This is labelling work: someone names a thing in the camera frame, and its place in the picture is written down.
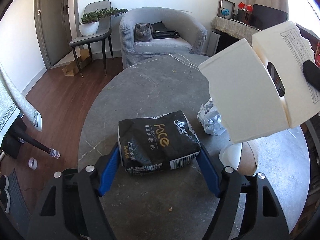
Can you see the green patterned tablecloth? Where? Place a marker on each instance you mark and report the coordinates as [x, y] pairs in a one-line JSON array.
[[13, 103]]

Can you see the grey cat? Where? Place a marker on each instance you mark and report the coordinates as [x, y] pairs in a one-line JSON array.
[[143, 32]]

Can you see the beige lace sideboard cloth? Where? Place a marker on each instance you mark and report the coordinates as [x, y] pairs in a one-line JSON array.
[[234, 28]]

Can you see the grey dining chair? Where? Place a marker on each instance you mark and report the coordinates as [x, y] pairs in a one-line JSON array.
[[103, 33]]

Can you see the cardboard box on floor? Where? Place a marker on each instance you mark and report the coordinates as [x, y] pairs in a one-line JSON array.
[[84, 59]]

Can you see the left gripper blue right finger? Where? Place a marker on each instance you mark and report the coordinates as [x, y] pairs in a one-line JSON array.
[[225, 184]]

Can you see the torn white paper box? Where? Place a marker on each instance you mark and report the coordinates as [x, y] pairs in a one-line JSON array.
[[258, 87]]

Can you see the grey door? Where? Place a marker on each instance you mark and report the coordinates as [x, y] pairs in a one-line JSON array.
[[53, 29]]

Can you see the black bag on armchair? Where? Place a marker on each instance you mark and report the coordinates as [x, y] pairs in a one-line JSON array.
[[160, 31]]

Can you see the black table leg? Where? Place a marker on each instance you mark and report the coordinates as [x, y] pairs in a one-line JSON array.
[[27, 138]]

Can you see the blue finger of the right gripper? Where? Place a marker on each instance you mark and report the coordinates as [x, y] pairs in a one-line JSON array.
[[312, 74]]

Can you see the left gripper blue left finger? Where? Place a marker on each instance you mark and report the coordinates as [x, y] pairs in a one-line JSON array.
[[93, 182]]

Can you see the black monitor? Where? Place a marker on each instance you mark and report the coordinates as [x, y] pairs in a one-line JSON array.
[[264, 17]]

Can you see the tape roll on floor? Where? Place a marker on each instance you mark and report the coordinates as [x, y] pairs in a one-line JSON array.
[[32, 163]]

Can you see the black face tissue pack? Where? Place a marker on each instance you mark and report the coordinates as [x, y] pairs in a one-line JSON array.
[[157, 143]]

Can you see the small crumpled paper wad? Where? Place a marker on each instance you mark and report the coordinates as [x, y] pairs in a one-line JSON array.
[[210, 119]]

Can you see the grey armchair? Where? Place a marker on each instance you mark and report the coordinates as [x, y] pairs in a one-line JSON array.
[[192, 34]]

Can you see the small blue globe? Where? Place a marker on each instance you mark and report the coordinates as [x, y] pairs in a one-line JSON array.
[[225, 12]]

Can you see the framed picture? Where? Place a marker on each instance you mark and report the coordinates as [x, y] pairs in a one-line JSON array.
[[225, 4]]

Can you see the small red flags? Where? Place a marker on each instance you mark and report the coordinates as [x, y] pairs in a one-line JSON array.
[[245, 7]]

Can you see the potted green plant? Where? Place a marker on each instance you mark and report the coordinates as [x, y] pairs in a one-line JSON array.
[[90, 21]]

